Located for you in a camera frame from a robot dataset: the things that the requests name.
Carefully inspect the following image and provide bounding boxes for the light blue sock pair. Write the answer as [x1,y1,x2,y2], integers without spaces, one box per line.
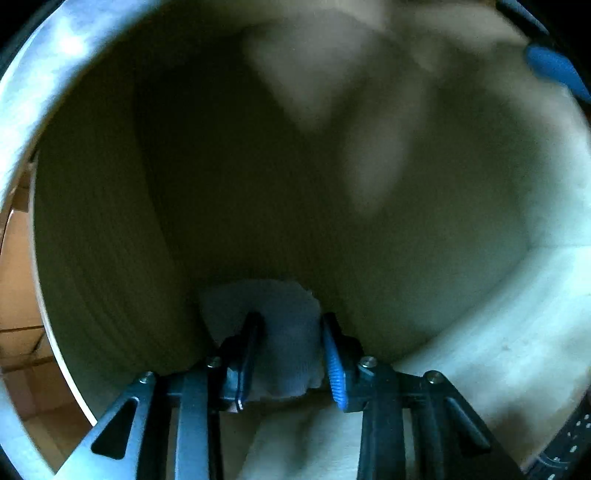
[200,279,325,402]

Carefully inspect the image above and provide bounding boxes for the blue checked cloth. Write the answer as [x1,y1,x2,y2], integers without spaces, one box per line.
[1,1,163,208]

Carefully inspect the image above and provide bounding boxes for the wooden cabinet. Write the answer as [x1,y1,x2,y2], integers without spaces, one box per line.
[7,1,590,479]

